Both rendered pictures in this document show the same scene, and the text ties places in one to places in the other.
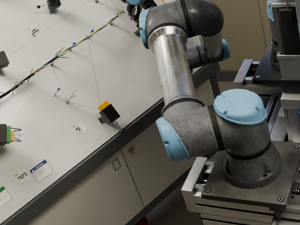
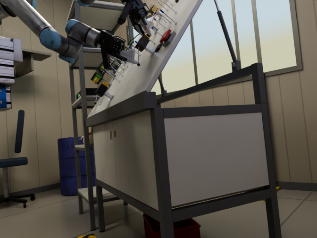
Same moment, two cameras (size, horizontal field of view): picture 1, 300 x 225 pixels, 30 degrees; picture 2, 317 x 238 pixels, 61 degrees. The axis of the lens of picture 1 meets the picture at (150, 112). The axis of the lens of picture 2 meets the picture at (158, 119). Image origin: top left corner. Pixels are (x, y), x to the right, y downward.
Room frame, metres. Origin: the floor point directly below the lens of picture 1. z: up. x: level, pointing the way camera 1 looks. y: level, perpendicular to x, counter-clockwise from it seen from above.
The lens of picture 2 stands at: (2.23, -1.36, 0.70)
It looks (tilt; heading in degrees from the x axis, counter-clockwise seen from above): 3 degrees up; 95
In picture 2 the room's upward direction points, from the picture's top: 5 degrees counter-clockwise
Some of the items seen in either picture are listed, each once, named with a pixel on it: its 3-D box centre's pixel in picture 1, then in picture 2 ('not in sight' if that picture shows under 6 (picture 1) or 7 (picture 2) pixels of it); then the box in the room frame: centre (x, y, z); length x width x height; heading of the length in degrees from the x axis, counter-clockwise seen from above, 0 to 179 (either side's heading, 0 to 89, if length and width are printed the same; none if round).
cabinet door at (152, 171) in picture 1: (175, 139); (131, 157); (1.98, -0.07, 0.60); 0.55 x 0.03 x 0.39; 121
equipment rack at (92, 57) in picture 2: not in sight; (104, 114); (1.53, 1.06, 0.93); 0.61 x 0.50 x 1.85; 121
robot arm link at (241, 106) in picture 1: (239, 120); not in sight; (1.07, -0.20, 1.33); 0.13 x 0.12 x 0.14; 83
